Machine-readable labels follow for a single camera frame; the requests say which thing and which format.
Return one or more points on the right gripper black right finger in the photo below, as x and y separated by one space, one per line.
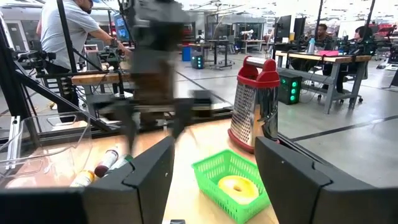
295 193

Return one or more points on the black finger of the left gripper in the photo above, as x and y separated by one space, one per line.
183 115
130 127

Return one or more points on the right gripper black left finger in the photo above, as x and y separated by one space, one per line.
140 193

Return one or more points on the green-tipped ink bottle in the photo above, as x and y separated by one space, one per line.
121 161

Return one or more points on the red-tipped ink bottle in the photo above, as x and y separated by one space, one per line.
105 163

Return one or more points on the yellow ink bottle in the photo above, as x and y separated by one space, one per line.
82 179

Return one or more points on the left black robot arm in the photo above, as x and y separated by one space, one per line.
155 37

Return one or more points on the computer tower teal lights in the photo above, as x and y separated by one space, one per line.
197 62

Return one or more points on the blue bin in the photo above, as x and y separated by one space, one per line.
186 54

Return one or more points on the wooden workbench with equipment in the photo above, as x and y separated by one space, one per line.
90 78

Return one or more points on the steel box grater red trim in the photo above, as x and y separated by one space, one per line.
248 118

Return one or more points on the green plastic basket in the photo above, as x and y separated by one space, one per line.
211 174

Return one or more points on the plain yellow donut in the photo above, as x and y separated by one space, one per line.
227 186

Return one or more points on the clear plastic tray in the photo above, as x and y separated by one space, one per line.
46 149

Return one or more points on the monitor with blue screen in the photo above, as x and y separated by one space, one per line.
121 29

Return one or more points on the computer tower green lights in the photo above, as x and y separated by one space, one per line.
284 90

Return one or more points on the silver aluminium extrusion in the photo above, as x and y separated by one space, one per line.
14 140

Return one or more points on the standing person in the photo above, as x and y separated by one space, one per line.
59 31

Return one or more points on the black monitor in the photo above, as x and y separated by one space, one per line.
299 28
283 28

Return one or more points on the pink flat item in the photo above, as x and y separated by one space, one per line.
328 53

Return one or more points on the wooden workbench grey legs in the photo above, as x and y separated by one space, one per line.
348 58

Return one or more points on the pale blue water bottle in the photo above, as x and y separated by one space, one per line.
311 46

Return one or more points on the seated person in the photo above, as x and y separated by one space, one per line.
323 34
360 37

